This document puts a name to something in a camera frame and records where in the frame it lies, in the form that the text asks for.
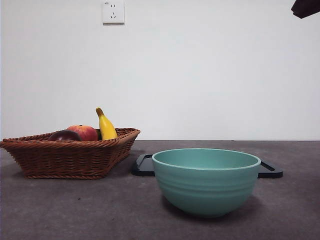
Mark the green fruit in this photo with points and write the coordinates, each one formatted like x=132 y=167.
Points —
x=99 y=135

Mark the yellow banana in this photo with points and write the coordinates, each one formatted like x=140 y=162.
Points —
x=107 y=128

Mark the dark teal tray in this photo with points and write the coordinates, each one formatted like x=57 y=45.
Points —
x=142 y=168

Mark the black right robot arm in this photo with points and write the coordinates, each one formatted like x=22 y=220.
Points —
x=307 y=7

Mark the teal bowl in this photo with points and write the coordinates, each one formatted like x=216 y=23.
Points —
x=206 y=190

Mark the dark red plum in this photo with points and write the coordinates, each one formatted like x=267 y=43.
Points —
x=63 y=136

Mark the red yellow apple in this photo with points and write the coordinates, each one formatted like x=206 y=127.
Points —
x=87 y=132

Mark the brown wicker basket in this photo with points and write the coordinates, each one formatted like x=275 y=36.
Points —
x=65 y=160

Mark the white wall socket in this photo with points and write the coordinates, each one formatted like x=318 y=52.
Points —
x=113 y=12

